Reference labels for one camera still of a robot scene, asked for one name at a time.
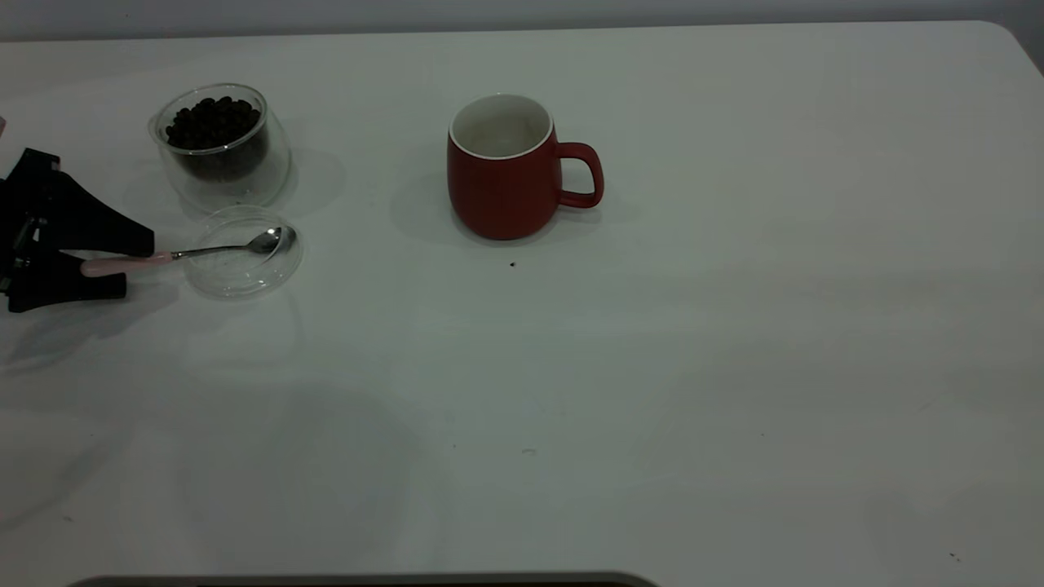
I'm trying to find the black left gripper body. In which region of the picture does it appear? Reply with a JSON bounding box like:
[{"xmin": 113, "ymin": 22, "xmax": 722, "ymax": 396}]
[{"xmin": 0, "ymin": 175, "xmax": 40, "ymax": 294}]

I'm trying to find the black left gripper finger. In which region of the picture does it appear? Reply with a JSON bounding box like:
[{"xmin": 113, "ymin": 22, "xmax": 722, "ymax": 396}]
[
  {"xmin": 7, "ymin": 249, "xmax": 128, "ymax": 314},
  {"xmin": 7, "ymin": 148, "xmax": 156, "ymax": 258}
]

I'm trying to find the pink handled metal spoon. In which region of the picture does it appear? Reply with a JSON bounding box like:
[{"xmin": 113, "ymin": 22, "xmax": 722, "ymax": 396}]
[{"xmin": 80, "ymin": 226, "xmax": 296, "ymax": 279}]

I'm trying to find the clear glass jar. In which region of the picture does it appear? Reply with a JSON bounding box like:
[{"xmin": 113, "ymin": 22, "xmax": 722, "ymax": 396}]
[{"xmin": 149, "ymin": 83, "xmax": 292, "ymax": 214}]

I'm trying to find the clear glass lid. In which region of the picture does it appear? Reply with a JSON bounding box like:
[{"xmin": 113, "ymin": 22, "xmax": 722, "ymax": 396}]
[{"xmin": 186, "ymin": 205, "xmax": 304, "ymax": 301}]

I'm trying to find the red ceramic mug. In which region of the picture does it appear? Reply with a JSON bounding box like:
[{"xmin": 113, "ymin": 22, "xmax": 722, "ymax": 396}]
[{"xmin": 447, "ymin": 94, "xmax": 605, "ymax": 241}]

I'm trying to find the dark coffee beans pile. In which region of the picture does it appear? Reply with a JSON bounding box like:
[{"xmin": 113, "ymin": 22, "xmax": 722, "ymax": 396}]
[{"xmin": 166, "ymin": 97, "xmax": 270, "ymax": 182}]

